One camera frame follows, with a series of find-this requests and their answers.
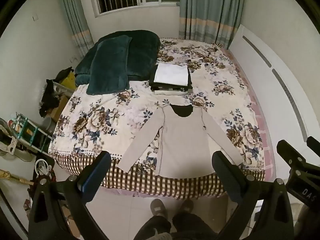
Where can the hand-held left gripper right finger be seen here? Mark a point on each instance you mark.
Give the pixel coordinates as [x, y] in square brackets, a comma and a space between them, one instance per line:
[225, 180]

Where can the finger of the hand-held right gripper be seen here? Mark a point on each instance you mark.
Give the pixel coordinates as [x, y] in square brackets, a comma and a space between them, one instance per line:
[287, 152]
[314, 143]

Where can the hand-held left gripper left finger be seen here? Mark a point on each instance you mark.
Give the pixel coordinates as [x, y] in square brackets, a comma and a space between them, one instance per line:
[93, 180]

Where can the beige long-sleeve shirt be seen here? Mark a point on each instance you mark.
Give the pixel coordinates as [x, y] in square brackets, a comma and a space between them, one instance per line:
[185, 142]

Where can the person's right slipper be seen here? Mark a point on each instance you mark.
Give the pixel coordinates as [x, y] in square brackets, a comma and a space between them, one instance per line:
[186, 206]

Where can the person's slipper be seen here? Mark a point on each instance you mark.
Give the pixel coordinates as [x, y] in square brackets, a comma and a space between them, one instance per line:
[186, 206]
[158, 207]

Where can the person's right leg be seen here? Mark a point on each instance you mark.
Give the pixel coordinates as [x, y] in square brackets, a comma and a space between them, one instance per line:
[192, 226]

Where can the person's leg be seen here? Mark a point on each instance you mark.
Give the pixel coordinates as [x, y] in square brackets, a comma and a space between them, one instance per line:
[192, 226]
[156, 226]

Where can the floral bed sheet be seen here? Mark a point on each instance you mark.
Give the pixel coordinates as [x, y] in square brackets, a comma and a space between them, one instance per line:
[100, 120]

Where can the white bed headboard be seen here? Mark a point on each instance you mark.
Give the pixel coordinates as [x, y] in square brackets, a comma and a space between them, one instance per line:
[275, 92]

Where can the person's left slipper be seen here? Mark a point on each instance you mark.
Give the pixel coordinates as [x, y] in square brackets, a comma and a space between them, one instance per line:
[158, 207]

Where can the grey waste bin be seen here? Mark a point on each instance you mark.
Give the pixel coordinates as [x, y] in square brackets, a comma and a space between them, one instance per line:
[47, 126]

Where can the teal shelf rack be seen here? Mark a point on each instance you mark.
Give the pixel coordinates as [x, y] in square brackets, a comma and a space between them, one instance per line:
[32, 135]

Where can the cardboard box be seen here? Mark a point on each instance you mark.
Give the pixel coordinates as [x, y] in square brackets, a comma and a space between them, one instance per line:
[60, 110]

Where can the person's left leg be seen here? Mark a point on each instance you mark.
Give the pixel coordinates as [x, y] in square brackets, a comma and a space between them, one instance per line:
[156, 226]

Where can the white electric fan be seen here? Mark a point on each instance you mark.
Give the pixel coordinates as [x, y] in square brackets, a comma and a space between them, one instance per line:
[12, 145]

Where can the hanging black garment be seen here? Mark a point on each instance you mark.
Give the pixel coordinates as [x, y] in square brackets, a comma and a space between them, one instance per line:
[48, 100]

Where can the clear plastic box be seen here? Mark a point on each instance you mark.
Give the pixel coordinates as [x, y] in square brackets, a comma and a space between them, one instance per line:
[61, 88]

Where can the black folded cloth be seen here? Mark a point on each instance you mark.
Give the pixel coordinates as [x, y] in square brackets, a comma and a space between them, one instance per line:
[190, 82]

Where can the cream folded cloth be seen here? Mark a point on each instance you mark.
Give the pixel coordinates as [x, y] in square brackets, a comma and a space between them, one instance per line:
[170, 92]

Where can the small black cloth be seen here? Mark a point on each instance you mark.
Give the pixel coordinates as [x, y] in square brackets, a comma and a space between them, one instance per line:
[63, 73]

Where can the dark green pillow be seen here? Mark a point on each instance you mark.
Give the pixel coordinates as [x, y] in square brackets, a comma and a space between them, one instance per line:
[110, 67]

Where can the white folded cloth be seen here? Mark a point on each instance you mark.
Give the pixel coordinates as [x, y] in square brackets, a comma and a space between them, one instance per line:
[171, 73]

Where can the dark green blanket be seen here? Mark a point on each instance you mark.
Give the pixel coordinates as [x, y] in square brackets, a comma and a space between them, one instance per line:
[142, 52]

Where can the wide blue-grey curtain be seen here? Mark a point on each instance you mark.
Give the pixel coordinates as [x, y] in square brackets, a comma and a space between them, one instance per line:
[210, 12]

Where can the narrow blue-grey curtain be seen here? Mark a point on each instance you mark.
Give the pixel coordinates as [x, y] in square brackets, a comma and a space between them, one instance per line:
[75, 17]

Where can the white wall socket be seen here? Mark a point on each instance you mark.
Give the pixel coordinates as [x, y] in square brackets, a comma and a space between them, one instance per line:
[74, 59]

